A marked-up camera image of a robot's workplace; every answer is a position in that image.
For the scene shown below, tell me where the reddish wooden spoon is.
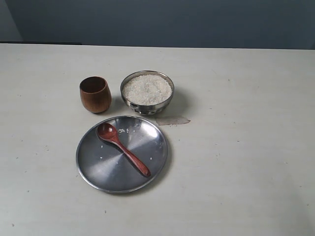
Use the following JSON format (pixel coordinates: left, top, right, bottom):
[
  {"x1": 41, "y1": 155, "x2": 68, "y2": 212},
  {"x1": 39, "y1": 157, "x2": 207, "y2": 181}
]
[{"x1": 97, "y1": 122, "x2": 151, "y2": 177}]

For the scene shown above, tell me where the clear tape patch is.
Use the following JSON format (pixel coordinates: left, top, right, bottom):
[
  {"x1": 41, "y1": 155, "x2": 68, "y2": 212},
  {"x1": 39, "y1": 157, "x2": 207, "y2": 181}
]
[{"x1": 155, "y1": 116, "x2": 191, "y2": 126}]

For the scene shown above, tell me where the steel bowl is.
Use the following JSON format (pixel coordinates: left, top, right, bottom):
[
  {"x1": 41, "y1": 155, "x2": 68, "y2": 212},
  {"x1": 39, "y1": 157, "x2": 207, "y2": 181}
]
[{"x1": 120, "y1": 70, "x2": 174, "y2": 116}]

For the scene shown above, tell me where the round steel plate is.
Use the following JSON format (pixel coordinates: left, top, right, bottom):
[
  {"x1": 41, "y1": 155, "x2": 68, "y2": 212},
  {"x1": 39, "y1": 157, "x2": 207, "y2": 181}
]
[{"x1": 76, "y1": 116, "x2": 169, "y2": 194}]

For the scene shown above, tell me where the brown wooden cup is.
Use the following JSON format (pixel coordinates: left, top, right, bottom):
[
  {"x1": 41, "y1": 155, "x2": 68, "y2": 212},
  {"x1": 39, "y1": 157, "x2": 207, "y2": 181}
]
[{"x1": 79, "y1": 76, "x2": 112, "y2": 114}]

